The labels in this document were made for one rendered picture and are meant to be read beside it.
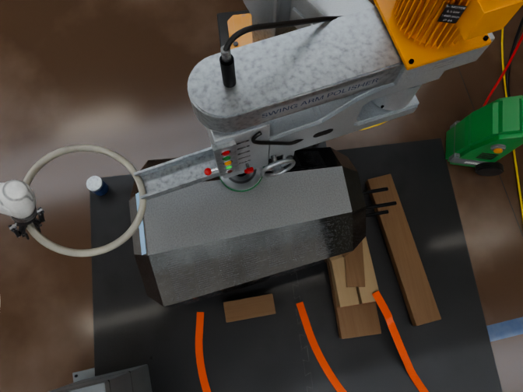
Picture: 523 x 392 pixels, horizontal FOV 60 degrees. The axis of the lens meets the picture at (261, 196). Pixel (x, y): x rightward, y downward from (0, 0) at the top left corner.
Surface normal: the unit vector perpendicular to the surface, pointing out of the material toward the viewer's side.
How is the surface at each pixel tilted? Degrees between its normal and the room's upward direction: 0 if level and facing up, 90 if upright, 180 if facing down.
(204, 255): 45
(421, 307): 0
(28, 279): 0
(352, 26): 0
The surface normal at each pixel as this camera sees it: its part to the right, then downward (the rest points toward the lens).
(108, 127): 0.00, -0.25
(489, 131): -0.94, -0.21
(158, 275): 0.15, 0.48
